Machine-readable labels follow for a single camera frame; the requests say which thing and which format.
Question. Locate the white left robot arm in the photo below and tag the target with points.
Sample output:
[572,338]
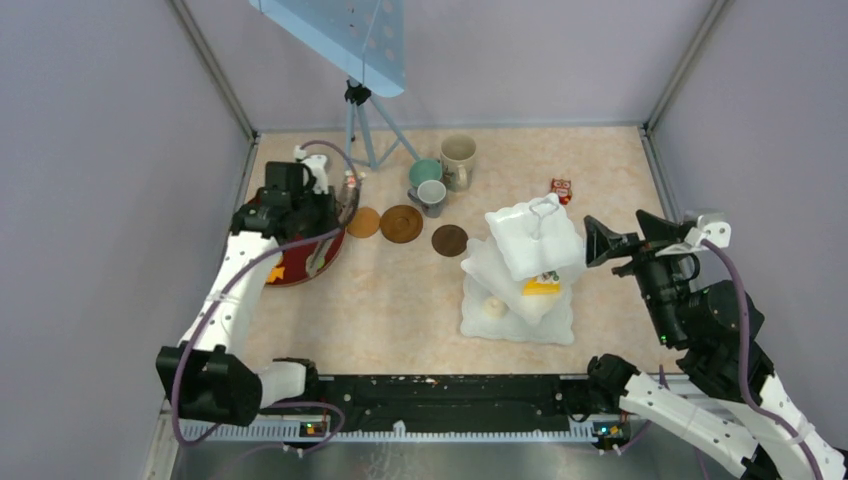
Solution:
[204,376]

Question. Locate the yellow cheesecake slice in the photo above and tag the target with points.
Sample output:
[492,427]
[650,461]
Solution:
[547,283]

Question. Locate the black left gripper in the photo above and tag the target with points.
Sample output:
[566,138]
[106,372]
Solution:
[325,199]

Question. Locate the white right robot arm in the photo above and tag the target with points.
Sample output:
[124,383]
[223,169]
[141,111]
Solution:
[698,305]

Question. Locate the blue tripod stand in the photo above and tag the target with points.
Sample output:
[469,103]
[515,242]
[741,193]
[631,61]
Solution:
[357,125]

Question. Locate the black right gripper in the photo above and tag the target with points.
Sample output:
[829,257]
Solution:
[601,242]

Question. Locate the clear plastic tongs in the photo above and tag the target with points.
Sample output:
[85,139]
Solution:
[328,248]

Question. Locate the dark brown wooden coaster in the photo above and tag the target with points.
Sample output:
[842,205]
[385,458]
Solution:
[449,240]

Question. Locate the white cream puff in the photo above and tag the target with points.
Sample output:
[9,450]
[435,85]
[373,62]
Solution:
[494,307]

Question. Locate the round red lacquer tray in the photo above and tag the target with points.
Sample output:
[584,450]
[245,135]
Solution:
[298,265]

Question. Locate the orange fish-shaped cookie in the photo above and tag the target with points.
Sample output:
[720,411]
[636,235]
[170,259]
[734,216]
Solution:
[276,275]

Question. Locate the light wooden coaster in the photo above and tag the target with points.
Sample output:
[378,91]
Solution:
[365,223]

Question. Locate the medium brown wooden coaster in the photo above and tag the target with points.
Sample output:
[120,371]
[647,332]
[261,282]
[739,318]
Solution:
[401,224]

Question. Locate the white tiered serving stand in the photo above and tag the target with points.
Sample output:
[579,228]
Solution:
[525,240]

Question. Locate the beige ceramic mug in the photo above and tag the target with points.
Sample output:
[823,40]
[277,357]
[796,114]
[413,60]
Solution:
[458,160]

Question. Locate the grey ceramic cup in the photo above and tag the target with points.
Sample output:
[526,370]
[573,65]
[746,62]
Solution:
[430,196]

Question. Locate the teal ceramic cup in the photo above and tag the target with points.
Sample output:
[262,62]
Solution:
[424,170]

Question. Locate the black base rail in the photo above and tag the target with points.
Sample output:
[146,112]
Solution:
[456,403]

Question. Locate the blue perforated panel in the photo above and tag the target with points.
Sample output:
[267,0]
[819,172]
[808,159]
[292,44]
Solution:
[363,38]

